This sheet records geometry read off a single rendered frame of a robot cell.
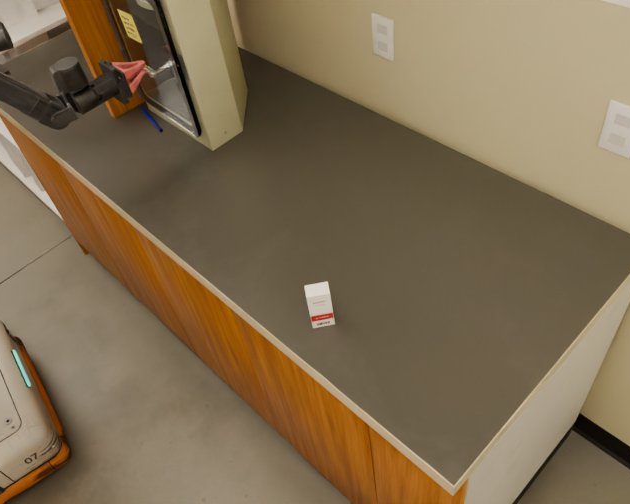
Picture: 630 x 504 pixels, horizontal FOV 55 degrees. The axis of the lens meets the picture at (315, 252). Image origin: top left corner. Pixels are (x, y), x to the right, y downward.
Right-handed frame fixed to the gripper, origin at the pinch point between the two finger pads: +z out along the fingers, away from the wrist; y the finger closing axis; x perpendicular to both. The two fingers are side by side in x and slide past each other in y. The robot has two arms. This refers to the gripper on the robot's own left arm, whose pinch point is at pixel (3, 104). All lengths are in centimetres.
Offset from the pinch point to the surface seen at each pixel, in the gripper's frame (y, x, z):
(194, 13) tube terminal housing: 39, -47, -22
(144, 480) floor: -35, -55, 110
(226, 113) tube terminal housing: 40, -46, 8
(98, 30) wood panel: 30.1, -9.4, -10.4
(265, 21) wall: 76, -24, 5
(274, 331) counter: 4, -104, 16
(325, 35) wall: 76, -50, 1
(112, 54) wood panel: 31.2, -9.4, -2.4
